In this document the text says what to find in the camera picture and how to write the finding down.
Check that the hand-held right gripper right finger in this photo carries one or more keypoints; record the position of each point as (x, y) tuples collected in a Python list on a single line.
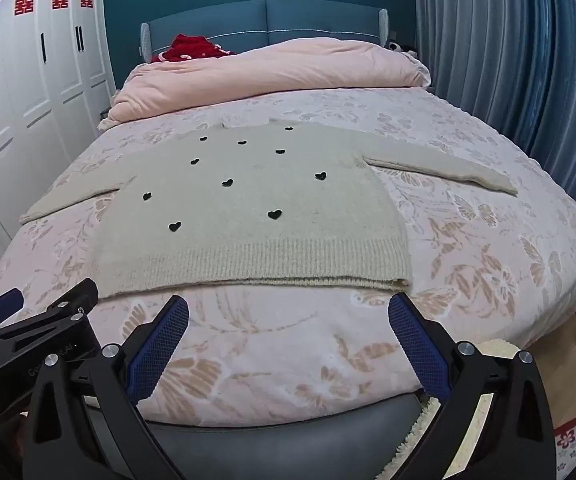
[(419, 352)]

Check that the white wardrobe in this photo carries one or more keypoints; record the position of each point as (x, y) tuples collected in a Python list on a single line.
[(33, 95)]

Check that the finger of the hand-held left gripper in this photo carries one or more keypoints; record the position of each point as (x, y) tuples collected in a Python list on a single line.
[(2, 305), (70, 296)]

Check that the grey bed frame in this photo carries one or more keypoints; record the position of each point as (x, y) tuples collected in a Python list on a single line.
[(288, 450)]

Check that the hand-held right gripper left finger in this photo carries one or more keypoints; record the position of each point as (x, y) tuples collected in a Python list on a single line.
[(157, 352)]

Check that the pink duvet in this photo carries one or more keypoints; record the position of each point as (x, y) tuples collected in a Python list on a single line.
[(288, 72)]

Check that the blue upholstered headboard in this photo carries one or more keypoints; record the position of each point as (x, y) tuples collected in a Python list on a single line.
[(288, 22)]

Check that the red cloth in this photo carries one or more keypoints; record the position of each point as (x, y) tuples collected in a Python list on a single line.
[(188, 47)]

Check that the beige sweater with black hearts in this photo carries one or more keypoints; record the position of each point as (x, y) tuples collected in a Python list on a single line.
[(248, 220)]

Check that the black and white plush toy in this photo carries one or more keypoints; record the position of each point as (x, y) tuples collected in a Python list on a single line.
[(396, 46)]

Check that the bed with pink floral bedspread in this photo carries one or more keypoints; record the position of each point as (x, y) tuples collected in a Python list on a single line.
[(468, 260)]

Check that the blue-grey curtain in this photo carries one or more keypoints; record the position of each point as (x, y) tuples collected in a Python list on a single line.
[(508, 60)]

